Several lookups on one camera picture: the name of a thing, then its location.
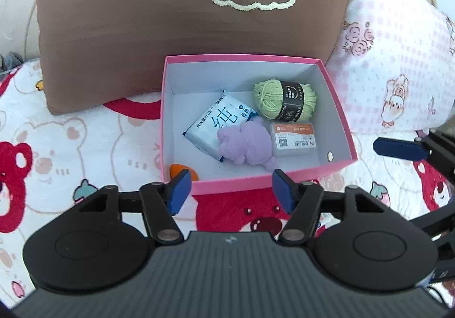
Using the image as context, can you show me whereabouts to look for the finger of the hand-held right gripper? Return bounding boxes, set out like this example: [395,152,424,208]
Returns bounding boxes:
[409,202,455,246]
[373,128,455,178]

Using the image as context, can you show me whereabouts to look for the green yarn ball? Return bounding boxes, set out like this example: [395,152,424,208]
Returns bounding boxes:
[253,78,317,123]

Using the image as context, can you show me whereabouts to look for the brown embroidered pillow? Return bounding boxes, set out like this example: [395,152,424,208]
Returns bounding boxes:
[34,0,357,116]

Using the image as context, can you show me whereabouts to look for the clear case with orange label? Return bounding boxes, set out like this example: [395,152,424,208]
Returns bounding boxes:
[269,121,318,157]

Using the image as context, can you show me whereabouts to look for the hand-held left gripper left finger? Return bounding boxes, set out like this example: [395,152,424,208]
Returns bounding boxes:
[76,168,193,247]

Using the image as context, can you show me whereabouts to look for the small orange item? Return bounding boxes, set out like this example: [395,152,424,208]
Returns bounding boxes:
[169,163,200,182]

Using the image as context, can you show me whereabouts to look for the purple plush toy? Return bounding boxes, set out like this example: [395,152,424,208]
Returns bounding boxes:
[217,116,280,173]

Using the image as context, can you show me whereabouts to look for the pink floral checkered pillow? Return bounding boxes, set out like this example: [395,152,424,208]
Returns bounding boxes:
[325,0,455,134]

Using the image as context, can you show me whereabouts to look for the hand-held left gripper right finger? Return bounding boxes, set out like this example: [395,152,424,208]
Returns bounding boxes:
[271,168,389,247]

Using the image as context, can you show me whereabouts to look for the blue wet wipes pack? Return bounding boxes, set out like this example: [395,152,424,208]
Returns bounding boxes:
[182,90,259,162]

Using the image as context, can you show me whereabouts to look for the pink cardboard box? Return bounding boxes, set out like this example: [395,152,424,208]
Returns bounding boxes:
[159,54,358,196]

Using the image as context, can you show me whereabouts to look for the grey cloth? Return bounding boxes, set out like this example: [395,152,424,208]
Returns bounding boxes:
[0,51,24,73]

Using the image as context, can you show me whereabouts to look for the bear printed blanket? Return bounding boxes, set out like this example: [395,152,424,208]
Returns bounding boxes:
[0,59,455,308]

